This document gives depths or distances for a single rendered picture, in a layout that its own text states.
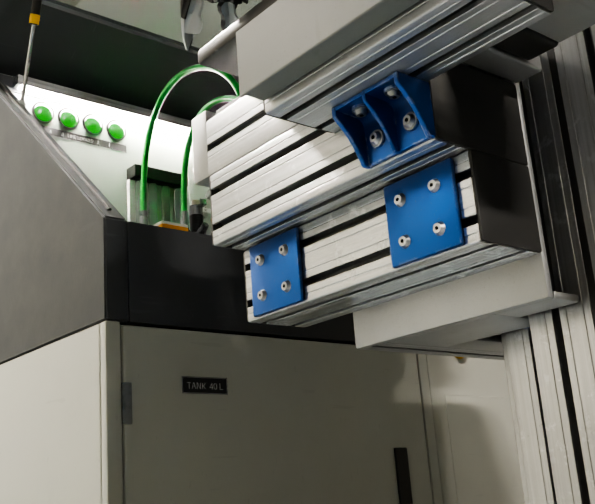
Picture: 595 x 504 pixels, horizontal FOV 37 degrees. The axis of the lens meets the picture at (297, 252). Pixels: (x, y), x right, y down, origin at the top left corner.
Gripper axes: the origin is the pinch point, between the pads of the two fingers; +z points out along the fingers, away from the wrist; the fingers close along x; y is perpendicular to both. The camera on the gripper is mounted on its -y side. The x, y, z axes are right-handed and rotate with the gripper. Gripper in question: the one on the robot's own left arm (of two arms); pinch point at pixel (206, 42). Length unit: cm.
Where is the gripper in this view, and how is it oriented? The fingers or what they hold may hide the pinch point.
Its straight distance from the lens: 162.2
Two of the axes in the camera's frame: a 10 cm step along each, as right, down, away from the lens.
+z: -1.4, 8.8, 4.5
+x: 8.4, -1.4, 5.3
